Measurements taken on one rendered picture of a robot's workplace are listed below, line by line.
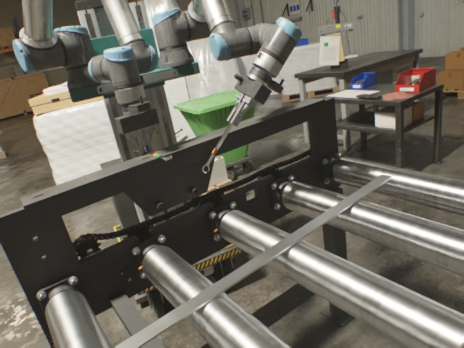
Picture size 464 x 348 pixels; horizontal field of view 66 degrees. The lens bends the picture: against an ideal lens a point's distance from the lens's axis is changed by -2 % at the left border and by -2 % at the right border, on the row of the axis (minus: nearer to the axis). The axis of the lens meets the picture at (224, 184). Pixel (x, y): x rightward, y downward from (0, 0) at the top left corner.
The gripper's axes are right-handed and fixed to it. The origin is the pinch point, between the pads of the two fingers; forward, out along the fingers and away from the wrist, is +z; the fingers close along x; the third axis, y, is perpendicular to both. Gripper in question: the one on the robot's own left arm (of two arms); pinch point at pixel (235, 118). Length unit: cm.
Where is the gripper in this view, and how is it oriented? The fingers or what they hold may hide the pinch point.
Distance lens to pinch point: 119.5
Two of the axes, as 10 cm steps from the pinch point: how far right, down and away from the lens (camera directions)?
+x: 4.4, 4.5, -7.8
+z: -5.2, 8.3, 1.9
